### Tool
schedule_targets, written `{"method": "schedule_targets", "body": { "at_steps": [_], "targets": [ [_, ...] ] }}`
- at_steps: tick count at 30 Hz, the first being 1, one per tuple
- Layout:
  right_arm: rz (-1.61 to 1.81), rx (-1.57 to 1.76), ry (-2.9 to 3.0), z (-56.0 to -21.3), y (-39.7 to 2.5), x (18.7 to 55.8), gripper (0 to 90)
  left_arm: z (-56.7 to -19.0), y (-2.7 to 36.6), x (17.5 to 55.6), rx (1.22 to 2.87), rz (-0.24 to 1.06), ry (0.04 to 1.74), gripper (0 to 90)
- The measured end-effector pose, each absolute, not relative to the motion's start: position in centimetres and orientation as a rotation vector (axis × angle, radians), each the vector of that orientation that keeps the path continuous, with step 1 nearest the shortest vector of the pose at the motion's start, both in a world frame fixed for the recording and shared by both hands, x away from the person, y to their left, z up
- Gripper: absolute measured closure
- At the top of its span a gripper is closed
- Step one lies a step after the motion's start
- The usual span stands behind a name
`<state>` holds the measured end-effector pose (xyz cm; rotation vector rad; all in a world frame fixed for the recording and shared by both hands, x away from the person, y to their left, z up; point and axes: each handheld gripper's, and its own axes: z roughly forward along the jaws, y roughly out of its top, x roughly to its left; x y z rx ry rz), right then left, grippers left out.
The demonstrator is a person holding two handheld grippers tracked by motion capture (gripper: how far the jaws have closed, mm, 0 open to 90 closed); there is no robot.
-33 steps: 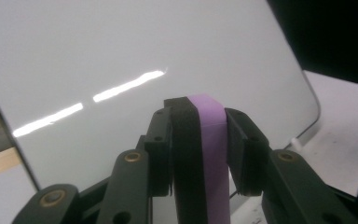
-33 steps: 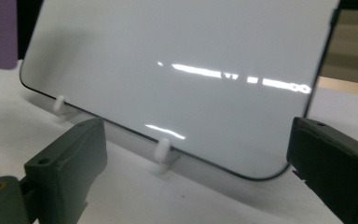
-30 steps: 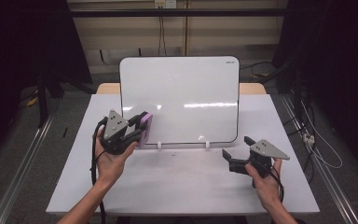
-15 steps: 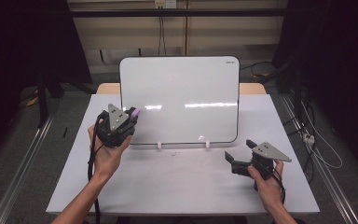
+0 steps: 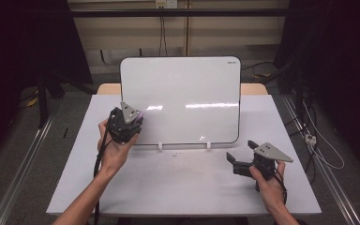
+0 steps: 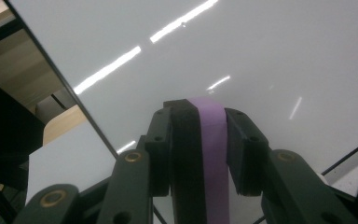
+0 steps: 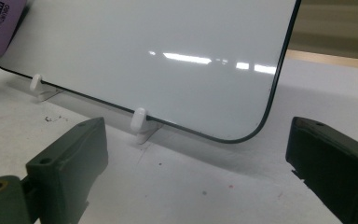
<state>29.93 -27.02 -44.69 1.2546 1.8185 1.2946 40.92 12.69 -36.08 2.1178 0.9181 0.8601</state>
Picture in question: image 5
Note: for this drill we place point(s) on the white wall socket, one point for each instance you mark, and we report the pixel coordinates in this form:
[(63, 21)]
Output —
[(166, 3)]

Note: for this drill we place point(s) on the white whiteboard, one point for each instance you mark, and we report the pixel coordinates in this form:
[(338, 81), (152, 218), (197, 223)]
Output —
[(187, 93)]

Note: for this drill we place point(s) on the white whiteboard stand foot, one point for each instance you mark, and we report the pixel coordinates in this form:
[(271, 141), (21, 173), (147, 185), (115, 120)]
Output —
[(208, 145), (160, 146)]

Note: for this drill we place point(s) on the dark curtain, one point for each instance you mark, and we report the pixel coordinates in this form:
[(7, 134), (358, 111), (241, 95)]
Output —
[(340, 62), (18, 62)]

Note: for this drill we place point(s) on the black horizontal bar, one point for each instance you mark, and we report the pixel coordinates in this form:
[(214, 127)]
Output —
[(181, 12)]

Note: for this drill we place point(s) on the black metal stand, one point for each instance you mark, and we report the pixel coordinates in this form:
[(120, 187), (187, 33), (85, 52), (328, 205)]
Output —
[(43, 100)]

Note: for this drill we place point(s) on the person's left hand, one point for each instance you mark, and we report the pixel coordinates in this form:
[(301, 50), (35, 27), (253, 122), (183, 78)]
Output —
[(115, 156)]

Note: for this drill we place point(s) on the person's right hand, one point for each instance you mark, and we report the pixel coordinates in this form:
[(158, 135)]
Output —
[(270, 190)]

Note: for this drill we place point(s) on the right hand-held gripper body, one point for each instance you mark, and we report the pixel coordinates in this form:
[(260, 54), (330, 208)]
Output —
[(267, 159)]

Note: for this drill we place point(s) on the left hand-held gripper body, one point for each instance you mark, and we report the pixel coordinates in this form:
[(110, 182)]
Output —
[(123, 125)]

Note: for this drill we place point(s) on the aluminium floor rail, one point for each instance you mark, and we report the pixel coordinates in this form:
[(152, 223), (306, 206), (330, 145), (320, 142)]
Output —
[(325, 168), (22, 168)]

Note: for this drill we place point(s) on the wooden table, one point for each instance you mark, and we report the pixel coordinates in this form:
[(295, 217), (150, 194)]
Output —
[(109, 89)]

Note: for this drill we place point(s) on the small black pen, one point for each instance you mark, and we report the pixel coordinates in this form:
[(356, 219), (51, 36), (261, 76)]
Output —
[(65, 133)]

